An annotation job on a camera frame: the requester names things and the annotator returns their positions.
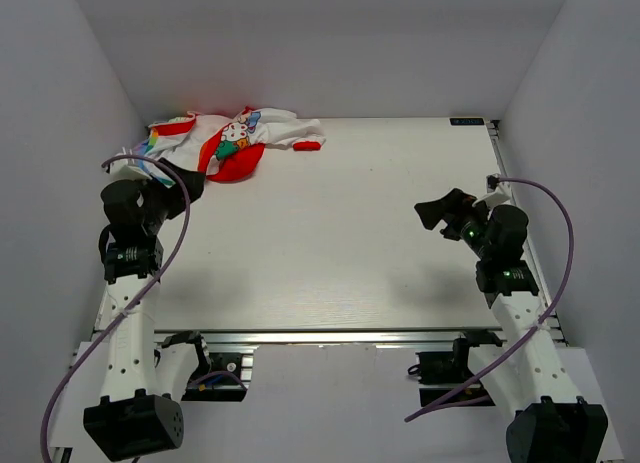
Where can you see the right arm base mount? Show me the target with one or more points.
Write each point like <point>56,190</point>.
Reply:
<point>440,371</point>

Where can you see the colourful red white kids jacket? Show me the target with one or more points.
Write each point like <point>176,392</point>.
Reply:
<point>225,149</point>

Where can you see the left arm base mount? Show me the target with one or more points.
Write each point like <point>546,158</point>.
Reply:
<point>210,368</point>

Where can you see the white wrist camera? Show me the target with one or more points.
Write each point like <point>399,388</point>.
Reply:
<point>126,169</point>
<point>498,192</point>

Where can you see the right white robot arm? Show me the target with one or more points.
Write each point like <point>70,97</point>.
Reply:
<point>549,420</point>

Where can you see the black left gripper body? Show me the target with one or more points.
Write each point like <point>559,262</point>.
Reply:
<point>161,203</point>

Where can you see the aluminium table front rail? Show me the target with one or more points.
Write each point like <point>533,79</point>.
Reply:
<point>329,337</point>

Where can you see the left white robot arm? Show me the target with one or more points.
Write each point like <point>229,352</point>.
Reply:
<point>139,411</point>

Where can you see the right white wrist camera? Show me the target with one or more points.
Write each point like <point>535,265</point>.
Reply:
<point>498,192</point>

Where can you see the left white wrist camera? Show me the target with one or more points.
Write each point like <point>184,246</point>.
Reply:
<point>126,169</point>

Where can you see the blue label sticker right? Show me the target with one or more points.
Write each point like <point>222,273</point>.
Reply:
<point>466,121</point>

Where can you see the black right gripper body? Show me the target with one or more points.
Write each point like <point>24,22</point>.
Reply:
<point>469,225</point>

